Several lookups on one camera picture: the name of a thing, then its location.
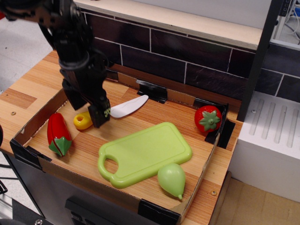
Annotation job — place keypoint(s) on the white toy sink drainer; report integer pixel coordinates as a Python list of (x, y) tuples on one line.
[(267, 153)]

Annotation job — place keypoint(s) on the green plastic cutting board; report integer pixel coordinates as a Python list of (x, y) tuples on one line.
[(139, 156)]

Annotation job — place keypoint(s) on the red toy strawberry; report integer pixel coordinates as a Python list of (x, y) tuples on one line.
[(208, 118)]

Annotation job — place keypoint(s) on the red toy chili pepper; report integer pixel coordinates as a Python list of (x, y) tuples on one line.
[(58, 136)]

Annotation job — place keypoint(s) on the yellow handled white toy knife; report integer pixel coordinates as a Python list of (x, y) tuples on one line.
[(83, 120)]

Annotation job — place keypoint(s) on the green toy pear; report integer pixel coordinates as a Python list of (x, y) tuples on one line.
[(172, 179)]

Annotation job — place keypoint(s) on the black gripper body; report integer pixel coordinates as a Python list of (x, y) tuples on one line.
[(87, 75)]

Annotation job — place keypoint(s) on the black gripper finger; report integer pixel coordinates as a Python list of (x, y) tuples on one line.
[(73, 96), (100, 112)]

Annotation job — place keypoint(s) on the light wooden shelf board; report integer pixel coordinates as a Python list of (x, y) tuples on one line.
[(202, 27)]

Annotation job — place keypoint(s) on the black shelf post right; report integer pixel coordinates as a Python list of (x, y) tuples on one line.
[(270, 23)]

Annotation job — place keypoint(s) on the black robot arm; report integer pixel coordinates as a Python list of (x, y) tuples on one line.
[(61, 23)]

